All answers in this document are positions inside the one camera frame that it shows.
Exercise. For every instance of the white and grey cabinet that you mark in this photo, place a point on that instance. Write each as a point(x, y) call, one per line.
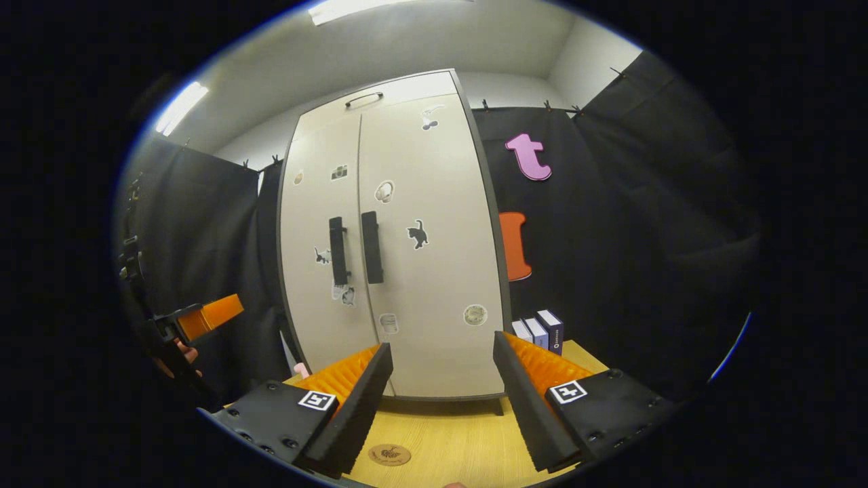
point(488, 203)

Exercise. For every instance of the white cabinet door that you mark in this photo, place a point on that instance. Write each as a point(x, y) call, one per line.
point(441, 271)
point(308, 224)

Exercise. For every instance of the ceiling light panel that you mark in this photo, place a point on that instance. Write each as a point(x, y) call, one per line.
point(359, 10)
point(182, 108)

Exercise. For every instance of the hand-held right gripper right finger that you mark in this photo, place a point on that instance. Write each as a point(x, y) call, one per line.
point(525, 407)

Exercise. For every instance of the round wooden coaster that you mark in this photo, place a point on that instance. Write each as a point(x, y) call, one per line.
point(390, 455)

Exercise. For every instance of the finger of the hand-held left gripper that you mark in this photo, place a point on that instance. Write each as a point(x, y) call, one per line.
point(217, 313)

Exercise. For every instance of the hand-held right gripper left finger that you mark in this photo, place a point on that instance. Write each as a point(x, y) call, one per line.
point(359, 413)

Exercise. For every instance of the dark blue book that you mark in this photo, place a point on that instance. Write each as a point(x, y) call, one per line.
point(553, 332)

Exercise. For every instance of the small pink object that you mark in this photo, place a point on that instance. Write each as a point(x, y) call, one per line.
point(302, 371)

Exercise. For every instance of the white book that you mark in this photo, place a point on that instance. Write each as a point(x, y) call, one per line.
point(521, 332)

